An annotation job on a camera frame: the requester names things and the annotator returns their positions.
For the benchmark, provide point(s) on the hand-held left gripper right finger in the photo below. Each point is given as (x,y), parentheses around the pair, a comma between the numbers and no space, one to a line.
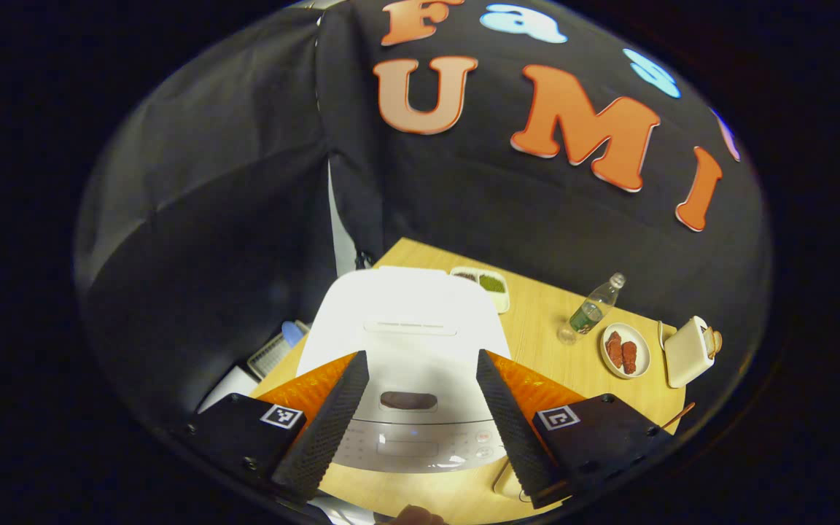
(515,437)

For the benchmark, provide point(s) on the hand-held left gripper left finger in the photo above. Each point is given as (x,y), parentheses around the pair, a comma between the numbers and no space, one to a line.
(329,430)

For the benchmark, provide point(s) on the cream tray of rice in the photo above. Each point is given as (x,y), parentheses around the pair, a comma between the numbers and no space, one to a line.
(511,481)

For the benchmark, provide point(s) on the white rice cooker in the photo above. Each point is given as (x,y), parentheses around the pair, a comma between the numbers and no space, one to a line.
(405,306)

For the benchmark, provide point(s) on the brown wooden spoon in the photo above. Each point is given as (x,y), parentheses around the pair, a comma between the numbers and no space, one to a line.
(677,416)

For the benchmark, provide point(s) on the white mesh basket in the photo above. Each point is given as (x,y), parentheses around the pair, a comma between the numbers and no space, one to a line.
(270,357)

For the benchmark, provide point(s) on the blue object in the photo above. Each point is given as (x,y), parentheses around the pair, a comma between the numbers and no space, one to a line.
(292,333)

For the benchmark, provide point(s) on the white box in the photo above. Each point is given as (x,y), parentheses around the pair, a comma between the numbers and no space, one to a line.
(230,386)

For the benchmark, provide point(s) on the red meat piece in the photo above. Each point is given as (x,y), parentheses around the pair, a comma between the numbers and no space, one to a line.
(615,348)
(629,357)

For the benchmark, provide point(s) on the clear plastic water bottle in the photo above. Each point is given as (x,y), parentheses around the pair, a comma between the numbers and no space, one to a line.
(588,313)

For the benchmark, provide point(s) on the white round plate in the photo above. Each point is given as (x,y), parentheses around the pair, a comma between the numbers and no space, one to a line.
(642,350)

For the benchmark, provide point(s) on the white divided bean dish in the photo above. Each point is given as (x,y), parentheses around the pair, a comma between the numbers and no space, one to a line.
(491,283)

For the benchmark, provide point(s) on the white toaster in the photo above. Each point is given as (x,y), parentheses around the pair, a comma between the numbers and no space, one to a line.
(686,354)

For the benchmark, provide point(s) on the bread slice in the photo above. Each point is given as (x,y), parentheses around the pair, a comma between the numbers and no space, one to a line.
(715,343)

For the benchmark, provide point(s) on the black backdrop cloth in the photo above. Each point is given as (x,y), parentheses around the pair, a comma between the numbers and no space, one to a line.
(500,204)

